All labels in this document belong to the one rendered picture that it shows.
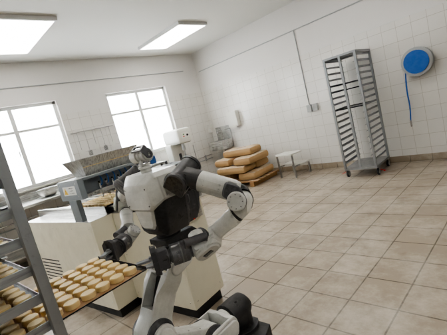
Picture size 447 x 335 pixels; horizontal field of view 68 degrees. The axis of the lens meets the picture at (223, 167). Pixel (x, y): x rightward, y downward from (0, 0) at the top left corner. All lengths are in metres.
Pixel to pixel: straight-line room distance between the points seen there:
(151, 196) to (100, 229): 1.39
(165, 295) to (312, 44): 5.30
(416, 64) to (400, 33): 0.53
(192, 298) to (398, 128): 4.33
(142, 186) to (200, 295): 1.29
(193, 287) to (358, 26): 4.71
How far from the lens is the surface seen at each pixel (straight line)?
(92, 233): 2.80
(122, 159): 3.02
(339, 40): 6.05
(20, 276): 1.17
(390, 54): 5.77
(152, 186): 1.46
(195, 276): 2.51
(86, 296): 1.29
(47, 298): 1.17
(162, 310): 1.63
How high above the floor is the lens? 1.34
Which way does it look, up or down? 8 degrees down
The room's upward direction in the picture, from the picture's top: 14 degrees counter-clockwise
